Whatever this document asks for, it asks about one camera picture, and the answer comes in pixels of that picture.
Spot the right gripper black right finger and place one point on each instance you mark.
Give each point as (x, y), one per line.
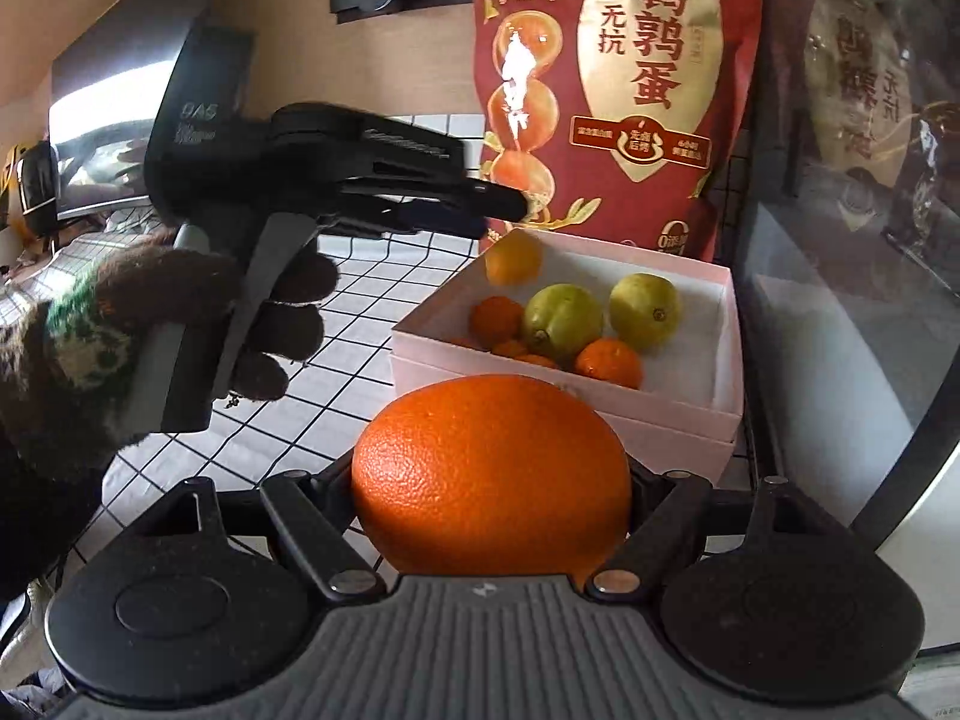
(672, 514)

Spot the tiny kumquat orange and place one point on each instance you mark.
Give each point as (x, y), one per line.
(513, 260)

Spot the large green guava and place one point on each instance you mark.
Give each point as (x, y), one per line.
(561, 320)

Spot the brown gloved left hand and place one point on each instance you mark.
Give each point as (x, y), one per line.
(67, 364)

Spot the mandarin inside box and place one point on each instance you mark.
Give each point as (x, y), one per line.
(610, 360)

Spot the red snack bag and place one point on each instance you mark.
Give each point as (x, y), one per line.
(612, 116)

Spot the dark monitor screen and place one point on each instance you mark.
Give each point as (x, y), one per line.
(107, 89)

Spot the small mandarin behind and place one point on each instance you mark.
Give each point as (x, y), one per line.
(510, 349)

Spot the mandarin beside box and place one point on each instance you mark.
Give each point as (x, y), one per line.
(538, 360)

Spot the large orange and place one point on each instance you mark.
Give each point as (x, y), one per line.
(492, 475)

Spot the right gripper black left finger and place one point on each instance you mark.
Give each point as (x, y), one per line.
(304, 517)

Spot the pink gift box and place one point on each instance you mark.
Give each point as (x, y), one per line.
(685, 414)

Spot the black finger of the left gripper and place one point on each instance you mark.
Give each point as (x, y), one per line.
(420, 219)
(479, 198)

